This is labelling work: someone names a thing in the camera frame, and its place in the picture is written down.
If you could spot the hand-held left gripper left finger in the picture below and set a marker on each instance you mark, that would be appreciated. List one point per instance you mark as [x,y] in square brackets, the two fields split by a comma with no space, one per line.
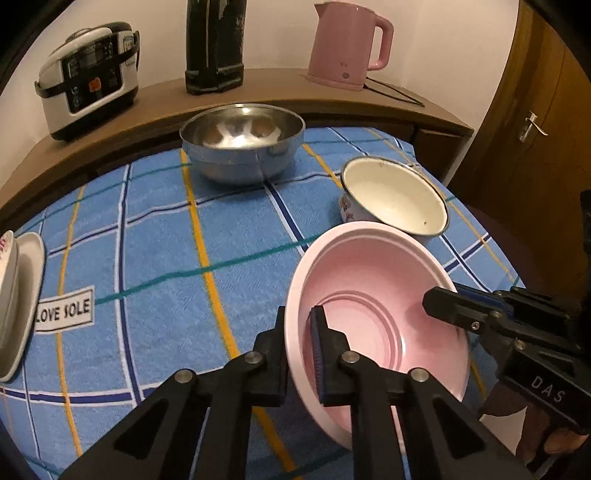
[270,355]

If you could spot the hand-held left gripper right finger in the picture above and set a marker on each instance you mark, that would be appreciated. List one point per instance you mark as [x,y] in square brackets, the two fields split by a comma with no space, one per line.
[317,355]

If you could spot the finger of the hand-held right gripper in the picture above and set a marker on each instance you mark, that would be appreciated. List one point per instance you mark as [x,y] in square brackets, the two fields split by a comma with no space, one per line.
[443,304]
[545,304]

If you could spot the pink plastic bowl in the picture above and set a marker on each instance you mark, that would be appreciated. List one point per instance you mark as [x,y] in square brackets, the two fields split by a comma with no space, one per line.
[369,277]

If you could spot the white enamel bowl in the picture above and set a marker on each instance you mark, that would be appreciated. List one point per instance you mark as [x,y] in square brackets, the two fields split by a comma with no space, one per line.
[392,194]

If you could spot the stainless steel bowl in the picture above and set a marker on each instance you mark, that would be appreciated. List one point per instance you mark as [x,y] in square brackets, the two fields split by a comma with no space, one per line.
[240,161]

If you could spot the floral rimmed white plate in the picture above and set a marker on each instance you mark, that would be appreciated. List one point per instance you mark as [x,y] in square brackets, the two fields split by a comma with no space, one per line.
[5,258]

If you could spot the person's right hand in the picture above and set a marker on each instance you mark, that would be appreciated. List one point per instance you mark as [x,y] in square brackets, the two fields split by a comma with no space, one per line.
[549,438]

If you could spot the dark red chair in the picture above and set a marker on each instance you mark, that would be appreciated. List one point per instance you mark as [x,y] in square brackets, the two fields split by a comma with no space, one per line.
[531,240]

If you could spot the blue plaid tablecloth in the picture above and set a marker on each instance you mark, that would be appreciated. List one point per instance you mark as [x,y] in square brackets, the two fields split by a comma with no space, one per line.
[161,230]

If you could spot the wooden door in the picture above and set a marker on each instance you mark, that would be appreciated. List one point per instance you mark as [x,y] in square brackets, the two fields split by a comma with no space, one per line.
[554,92]

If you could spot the pink electric kettle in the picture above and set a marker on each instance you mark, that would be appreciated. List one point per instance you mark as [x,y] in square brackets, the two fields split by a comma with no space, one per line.
[341,46]

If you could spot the wooden sideboard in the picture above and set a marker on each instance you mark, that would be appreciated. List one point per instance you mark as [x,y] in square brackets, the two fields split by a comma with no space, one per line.
[152,97]

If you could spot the black thermos flask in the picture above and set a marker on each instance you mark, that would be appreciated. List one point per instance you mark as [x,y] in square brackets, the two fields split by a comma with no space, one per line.
[214,46]

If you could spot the black and white rice cooker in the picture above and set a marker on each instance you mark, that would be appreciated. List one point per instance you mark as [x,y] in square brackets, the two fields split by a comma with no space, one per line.
[87,83]

